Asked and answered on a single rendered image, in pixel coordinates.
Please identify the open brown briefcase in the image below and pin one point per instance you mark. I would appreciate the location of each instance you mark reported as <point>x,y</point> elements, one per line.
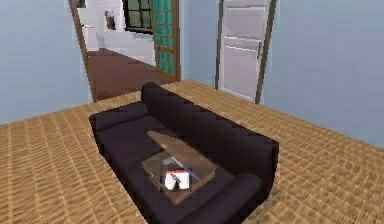
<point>186,156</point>

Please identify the dark purple sofa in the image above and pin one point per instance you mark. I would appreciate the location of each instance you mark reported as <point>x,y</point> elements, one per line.
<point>206,133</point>

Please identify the white red box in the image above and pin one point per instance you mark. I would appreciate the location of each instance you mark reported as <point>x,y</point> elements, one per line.
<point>178,180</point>

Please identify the white closed room door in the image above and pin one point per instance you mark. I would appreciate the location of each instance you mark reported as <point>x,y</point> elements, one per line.
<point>242,50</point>

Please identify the teal glass panel door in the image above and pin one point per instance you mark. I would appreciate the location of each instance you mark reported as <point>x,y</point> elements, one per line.
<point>164,36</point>

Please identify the white kitchen counter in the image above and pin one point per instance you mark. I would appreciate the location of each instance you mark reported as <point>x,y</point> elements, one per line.
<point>130,43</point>

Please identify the dark framed window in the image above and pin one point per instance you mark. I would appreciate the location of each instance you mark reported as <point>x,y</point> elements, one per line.
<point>138,14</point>

